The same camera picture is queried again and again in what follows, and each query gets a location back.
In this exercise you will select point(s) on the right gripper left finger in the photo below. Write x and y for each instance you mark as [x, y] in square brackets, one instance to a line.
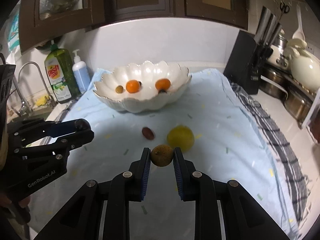
[138, 182]

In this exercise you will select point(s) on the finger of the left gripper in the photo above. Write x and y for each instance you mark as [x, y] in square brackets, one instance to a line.
[66, 143]
[68, 127]

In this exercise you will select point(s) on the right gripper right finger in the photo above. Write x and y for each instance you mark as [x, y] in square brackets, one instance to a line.
[184, 176]

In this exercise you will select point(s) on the brown round longan fruit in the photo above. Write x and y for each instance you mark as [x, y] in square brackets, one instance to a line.
[162, 155]

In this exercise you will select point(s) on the yellow-green round fruit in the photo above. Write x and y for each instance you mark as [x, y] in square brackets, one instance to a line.
[182, 137]

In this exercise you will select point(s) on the red-brown grape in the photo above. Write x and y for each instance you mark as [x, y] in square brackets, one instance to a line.
[148, 133]

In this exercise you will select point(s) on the small olive green fruit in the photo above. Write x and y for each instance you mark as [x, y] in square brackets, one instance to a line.
[119, 89]

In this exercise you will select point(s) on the orange kumquat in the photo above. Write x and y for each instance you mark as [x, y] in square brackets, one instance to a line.
[133, 86]
[163, 84]

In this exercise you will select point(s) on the chrome kitchen faucet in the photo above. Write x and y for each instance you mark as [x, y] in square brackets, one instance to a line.
[29, 84]

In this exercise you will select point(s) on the yellow sponge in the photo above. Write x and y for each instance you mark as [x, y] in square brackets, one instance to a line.
[42, 101]

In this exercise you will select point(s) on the light blue towel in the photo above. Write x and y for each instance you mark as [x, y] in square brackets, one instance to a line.
[228, 145]

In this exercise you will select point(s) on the green dish soap bottle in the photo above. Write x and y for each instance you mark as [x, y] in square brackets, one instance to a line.
[58, 65]

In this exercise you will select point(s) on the blue pump soap bottle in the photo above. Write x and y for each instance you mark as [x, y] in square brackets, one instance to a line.
[80, 72]

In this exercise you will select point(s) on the white scalloped bowl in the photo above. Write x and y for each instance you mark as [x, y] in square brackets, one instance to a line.
[148, 98]

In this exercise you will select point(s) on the teal plastic package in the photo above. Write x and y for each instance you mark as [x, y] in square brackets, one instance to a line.
[13, 35]

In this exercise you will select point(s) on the checkered dish cloth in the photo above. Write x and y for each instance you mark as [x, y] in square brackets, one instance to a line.
[281, 147]

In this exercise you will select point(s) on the dark wooden cabinet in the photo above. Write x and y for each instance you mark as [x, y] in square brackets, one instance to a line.
[35, 29]

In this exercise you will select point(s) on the stainless steel pots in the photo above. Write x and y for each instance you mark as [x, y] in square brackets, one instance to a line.
[277, 81]

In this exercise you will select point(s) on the black knife block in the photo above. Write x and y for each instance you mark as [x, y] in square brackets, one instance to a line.
[250, 53]

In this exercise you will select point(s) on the cream ceramic teapot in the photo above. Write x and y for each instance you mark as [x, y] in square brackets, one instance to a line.
[303, 65]

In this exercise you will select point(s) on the white hanging spoon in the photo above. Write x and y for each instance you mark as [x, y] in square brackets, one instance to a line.
[299, 33]

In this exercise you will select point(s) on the black scissors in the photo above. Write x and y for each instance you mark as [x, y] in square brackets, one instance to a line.
[284, 8]

